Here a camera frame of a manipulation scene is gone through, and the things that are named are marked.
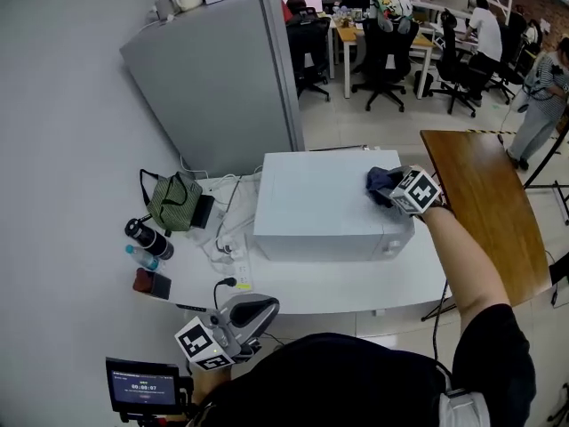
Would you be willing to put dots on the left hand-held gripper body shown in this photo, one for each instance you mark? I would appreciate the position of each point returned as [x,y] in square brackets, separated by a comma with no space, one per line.
[226,327]

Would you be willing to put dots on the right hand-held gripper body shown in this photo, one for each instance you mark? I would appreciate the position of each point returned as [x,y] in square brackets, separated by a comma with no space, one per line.
[418,191]

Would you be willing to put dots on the dark blue cloth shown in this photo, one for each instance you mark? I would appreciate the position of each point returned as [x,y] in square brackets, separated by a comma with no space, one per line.
[378,185]

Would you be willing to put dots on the white microwave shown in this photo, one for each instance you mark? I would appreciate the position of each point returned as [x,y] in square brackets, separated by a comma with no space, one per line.
[311,203]

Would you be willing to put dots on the person's right forearm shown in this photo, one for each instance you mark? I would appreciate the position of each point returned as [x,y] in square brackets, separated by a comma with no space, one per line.
[462,265]

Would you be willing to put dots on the grey shoulder bag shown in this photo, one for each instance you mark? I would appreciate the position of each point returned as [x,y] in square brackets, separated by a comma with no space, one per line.
[462,409]

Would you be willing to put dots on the person's left forearm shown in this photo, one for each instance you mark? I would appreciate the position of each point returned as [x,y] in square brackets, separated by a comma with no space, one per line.
[209,383]

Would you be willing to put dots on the black desk control panel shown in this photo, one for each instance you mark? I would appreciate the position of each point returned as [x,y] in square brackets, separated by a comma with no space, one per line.
[191,308]

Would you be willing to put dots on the white power strip yellow label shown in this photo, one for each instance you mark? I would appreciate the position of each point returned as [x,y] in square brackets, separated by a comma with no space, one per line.
[243,269]

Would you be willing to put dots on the brown wooden table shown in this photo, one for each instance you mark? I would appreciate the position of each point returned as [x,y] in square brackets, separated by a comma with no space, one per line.
[484,211]

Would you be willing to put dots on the small black box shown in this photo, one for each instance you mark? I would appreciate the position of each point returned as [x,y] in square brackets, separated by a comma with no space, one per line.
[161,286]

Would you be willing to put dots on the white power strip with chargers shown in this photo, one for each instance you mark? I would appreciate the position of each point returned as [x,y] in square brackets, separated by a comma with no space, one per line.
[235,249]

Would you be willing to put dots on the dark red pouch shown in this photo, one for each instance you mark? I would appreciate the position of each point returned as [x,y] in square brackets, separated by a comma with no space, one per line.
[142,279]

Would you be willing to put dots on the black field monitor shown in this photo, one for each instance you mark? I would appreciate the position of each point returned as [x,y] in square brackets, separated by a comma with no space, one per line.
[142,387]

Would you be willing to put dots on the clear water bottle blue cap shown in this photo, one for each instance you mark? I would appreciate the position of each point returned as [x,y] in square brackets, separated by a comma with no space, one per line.
[144,258]

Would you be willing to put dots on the white flat pad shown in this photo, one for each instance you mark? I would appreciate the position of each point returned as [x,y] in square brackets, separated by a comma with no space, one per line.
[215,217]

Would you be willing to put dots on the black thermos bottle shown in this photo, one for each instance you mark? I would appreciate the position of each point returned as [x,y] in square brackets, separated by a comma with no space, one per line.
[155,240]

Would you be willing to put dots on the black power adapter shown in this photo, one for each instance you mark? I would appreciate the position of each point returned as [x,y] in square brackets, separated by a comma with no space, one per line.
[203,211]

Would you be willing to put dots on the person's black shirt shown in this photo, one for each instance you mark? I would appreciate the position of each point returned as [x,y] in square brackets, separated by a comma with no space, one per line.
[333,385]

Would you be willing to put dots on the black tripod stand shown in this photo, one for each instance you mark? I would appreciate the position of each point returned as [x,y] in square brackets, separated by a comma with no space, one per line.
[544,167]

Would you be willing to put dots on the green striped bag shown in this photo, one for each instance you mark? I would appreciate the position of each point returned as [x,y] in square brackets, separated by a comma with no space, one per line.
[175,203]

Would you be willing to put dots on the black office chair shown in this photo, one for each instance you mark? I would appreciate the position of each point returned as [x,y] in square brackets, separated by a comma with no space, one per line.
[511,60]
[309,42]
[387,47]
[451,60]

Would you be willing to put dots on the wooden office desk white legs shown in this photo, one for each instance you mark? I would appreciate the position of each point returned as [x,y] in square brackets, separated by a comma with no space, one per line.
[347,34]

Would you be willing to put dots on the colourful clothing on chair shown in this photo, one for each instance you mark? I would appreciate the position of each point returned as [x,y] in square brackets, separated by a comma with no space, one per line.
[391,7]

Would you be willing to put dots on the grey refrigerator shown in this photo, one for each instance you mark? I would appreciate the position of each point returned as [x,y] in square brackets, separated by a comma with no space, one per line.
[213,82]

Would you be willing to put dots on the black monitor mount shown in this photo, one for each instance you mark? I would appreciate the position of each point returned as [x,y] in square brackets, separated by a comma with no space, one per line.
[151,420]

